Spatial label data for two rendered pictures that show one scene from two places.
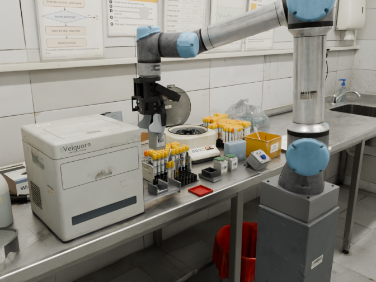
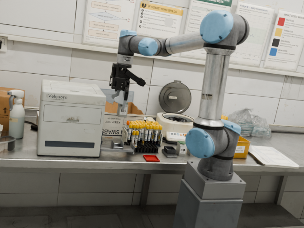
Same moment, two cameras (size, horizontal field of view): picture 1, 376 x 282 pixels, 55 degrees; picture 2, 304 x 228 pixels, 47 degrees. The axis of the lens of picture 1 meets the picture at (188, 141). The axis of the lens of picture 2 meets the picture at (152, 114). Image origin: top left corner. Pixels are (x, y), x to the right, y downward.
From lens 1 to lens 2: 0.67 m
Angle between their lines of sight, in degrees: 21
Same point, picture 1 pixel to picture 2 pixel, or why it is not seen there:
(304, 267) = not seen: outside the picture
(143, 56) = (120, 49)
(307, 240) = (197, 212)
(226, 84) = (237, 92)
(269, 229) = (182, 199)
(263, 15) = not seen: hidden behind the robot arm
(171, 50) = (135, 48)
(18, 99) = (60, 66)
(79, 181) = (55, 119)
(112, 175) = (79, 123)
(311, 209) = (207, 189)
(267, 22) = not seen: hidden behind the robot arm
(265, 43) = (288, 65)
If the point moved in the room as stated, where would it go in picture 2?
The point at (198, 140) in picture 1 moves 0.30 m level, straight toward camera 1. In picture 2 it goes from (178, 126) to (158, 137)
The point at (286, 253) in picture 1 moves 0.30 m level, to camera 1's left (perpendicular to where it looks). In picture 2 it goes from (187, 220) to (125, 197)
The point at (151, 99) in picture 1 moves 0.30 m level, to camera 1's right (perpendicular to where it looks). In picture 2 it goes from (119, 79) to (182, 93)
